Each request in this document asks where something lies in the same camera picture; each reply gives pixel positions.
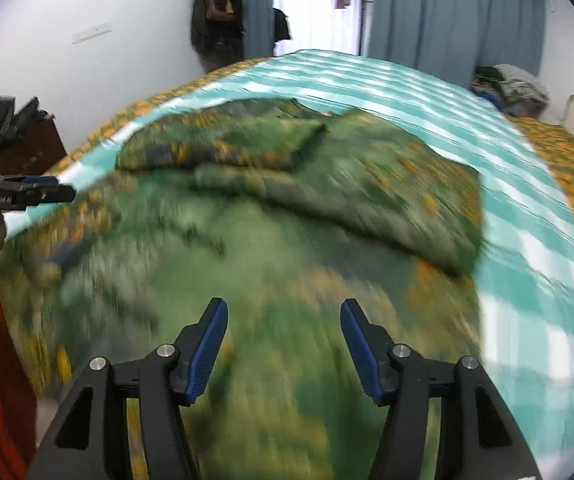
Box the pile of folded clothes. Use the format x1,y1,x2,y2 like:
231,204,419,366
471,64,550,119

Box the dark green bag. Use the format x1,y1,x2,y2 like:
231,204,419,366
12,96,56,132

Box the blue-grey curtain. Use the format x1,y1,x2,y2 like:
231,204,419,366
367,0,544,77
242,0,276,59

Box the teal checked blanket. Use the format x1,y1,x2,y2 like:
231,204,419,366
2,49,574,480

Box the dark clothes on wall hook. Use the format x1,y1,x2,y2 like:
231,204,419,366
190,0,250,74

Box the dark wooden cabinet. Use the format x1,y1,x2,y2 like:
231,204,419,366
0,114,68,177

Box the green patterned padded jacket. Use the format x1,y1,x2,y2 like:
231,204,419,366
0,96,486,480

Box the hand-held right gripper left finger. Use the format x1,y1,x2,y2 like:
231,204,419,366
27,297,228,480

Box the black hanging garment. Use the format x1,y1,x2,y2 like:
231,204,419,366
273,7,292,42

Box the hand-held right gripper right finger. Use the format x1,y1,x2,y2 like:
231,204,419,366
341,299,542,480

